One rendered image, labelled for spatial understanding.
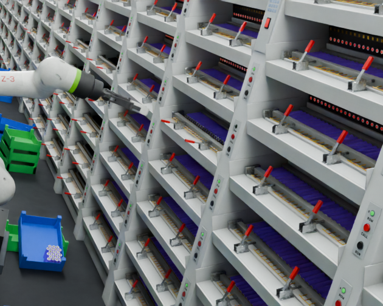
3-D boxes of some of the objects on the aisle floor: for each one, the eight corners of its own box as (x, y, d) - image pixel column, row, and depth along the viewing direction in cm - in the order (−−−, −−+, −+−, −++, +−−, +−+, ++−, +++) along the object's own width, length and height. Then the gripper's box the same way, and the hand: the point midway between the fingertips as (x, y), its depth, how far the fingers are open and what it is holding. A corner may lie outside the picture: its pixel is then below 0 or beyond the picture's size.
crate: (61, 271, 296) (66, 260, 292) (19, 268, 288) (23, 256, 284) (57, 226, 318) (61, 215, 314) (17, 221, 310) (21, 210, 306)
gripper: (81, 92, 233) (136, 115, 244) (90, 102, 219) (148, 125, 230) (89, 74, 232) (144, 97, 243) (99, 82, 218) (157, 107, 229)
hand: (138, 107), depth 235 cm, fingers open, 3 cm apart
